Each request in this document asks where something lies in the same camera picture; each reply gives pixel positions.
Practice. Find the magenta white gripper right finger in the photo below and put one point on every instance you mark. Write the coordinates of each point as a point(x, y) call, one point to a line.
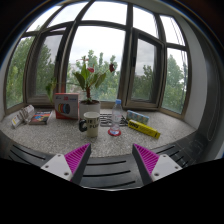
point(152, 166)

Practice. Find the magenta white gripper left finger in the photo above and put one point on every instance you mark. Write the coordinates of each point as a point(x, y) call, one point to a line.
point(70, 166)

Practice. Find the clear plastic water bottle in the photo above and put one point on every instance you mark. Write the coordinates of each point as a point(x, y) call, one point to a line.
point(116, 115)

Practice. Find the yellow long box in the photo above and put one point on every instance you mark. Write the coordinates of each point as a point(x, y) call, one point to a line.
point(143, 129)

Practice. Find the light blue small box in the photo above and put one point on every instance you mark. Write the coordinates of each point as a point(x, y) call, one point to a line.
point(131, 115)

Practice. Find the colourful flat book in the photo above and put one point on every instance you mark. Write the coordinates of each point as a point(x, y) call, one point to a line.
point(40, 118)

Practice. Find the black patterned trivet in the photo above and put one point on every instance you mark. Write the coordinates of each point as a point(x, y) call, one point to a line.
point(106, 120)

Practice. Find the red white filament box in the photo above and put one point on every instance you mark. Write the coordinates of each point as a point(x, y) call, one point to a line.
point(66, 105)

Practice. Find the white flower pot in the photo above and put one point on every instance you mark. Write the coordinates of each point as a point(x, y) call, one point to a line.
point(84, 107)

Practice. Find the green plant with red flowers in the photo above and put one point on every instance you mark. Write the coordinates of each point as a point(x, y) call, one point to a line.
point(88, 78)

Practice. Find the white mug with black handle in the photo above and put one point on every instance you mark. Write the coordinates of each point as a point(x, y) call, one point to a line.
point(90, 124)

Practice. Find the brown window frame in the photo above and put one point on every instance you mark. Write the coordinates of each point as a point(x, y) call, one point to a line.
point(142, 38)

